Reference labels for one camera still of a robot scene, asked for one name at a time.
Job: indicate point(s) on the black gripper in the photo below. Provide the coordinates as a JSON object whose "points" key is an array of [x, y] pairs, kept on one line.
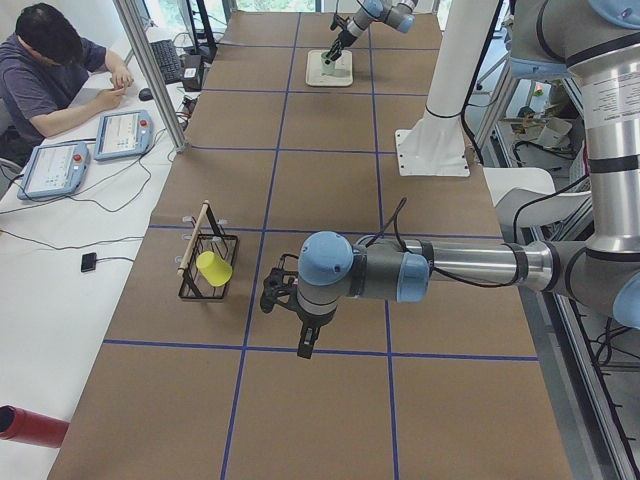
{"points": [[342, 41], [304, 320]]}

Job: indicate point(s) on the pale green cup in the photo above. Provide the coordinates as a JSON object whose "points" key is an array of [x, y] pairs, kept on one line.
{"points": [[327, 67]]}

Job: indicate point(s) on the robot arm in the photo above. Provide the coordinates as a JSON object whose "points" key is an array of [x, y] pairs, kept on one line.
{"points": [[399, 16], [598, 43]]}

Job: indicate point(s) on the cream plastic tray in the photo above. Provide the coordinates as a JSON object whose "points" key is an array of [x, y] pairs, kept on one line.
{"points": [[343, 75]]}

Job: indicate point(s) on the yellow cup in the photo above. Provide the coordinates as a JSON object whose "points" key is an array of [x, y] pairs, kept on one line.
{"points": [[215, 269]]}

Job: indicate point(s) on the black mini computer box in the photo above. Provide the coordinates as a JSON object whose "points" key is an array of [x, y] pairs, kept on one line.
{"points": [[193, 73]]}

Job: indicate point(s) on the black keyboard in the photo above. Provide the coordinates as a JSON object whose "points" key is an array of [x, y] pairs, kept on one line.
{"points": [[168, 61]]}

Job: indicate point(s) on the black computer mouse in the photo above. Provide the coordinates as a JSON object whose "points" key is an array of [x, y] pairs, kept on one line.
{"points": [[145, 94]]}

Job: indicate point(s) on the far teach pendant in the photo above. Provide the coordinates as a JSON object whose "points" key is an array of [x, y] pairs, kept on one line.
{"points": [[123, 134]]}

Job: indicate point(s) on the teach pendant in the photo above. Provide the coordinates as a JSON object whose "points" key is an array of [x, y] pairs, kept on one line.
{"points": [[54, 170], [123, 134]]}

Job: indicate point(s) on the white chair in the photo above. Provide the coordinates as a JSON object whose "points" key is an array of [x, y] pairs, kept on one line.
{"points": [[510, 188]]}

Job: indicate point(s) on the small black puck device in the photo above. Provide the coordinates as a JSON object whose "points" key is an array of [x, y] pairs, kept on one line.
{"points": [[88, 262]]}

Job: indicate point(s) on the seated person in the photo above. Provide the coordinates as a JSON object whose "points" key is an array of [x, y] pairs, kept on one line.
{"points": [[44, 64]]}

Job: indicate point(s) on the red cylinder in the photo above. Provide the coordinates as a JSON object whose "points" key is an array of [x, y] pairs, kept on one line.
{"points": [[24, 426]]}

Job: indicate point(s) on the near teach pendant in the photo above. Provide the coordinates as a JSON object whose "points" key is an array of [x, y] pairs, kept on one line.
{"points": [[54, 170]]}

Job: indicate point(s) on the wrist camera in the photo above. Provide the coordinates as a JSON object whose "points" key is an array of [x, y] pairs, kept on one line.
{"points": [[280, 287], [338, 22]]}

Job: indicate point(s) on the black wire cup rack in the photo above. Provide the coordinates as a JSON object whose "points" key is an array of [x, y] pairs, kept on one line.
{"points": [[207, 235]]}

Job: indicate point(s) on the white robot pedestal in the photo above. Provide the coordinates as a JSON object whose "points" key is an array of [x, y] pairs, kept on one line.
{"points": [[435, 146]]}

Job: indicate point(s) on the aluminium frame post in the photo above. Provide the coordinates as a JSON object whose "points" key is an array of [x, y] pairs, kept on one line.
{"points": [[138, 40]]}

